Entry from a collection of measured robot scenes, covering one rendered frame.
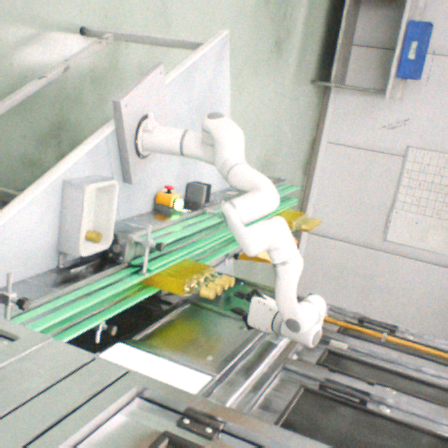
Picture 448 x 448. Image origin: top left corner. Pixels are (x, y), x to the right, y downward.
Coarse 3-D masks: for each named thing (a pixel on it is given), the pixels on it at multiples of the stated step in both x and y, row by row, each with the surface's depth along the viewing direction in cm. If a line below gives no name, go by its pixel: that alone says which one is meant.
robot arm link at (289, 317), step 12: (276, 264) 168; (288, 264) 167; (300, 264) 168; (276, 276) 171; (288, 276) 167; (276, 288) 169; (288, 288) 165; (276, 300) 169; (288, 300) 165; (288, 312) 166; (300, 312) 164; (312, 312) 168; (288, 324) 168; (300, 324) 165; (312, 324) 168
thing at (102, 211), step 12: (96, 192) 189; (108, 192) 188; (84, 204) 173; (96, 204) 190; (108, 204) 189; (84, 216) 174; (96, 216) 191; (108, 216) 189; (84, 228) 175; (96, 228) 192; (108, 228) 190; (84, 240) 189; (108, 240) 191; (84, 252) 179; (96, 252) 185
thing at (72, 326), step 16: (224, 240) 272; (192, 256) 244; (208, 256) 246; (128, 288) 199; (144, 288) 202; (96, 304) 183; (112, 304) 185; (128, 304) 186; (64, 320) 169; (80, 320) 171; (96, 320) 171; (64, 336) 159
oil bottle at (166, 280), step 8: (160, 272) 201; (168, 272) 202; (144, 280) 203; (152, 280) 202; (160, 280) 200; (168, 280) 199; (176, 280) 197; (184, 280) 196; (192, 280) 198; (160, 288) 201; (168, 288) 199; (176, 288) 198; (184, 288) 196; (192, 288) 196; (184, 296) 198
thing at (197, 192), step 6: (192, 186) 253; (198, 186) 252; (204, 186) 251; (210, 186) 256; (186, 192) 255; (192, 192) 253; (198, 192) 252; (204, 192) 252; (186, 198) 255; (192, 198) 254; (198, 198) 253; (204, 198) 254
